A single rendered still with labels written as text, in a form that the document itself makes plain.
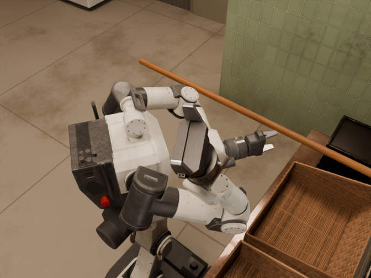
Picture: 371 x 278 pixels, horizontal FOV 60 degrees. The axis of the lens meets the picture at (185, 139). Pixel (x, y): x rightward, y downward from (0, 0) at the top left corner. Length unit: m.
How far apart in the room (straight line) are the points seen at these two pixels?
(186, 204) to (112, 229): 0.44
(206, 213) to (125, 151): 0.31
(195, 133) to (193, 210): 0.37
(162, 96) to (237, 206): 0.56
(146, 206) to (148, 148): 0.19
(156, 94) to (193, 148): 0.67
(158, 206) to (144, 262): 0.96
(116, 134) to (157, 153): 0.15
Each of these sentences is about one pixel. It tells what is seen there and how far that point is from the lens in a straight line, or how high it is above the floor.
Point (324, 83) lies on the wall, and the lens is 2.71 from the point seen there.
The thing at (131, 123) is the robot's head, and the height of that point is 1.50.
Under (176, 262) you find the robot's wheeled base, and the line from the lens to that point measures 2.10.
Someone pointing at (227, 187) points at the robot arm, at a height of 1.45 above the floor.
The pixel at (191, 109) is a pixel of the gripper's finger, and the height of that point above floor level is 1.76.
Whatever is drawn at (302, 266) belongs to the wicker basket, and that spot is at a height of 0.77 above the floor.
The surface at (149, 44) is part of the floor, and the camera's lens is 4.12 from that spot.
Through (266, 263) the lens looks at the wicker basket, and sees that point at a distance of 1.60.
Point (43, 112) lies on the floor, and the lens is 3.43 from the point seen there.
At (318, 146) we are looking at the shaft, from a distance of 1.35.
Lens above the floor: 2.15
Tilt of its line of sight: 48 degrees down
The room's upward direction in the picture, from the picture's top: straight up
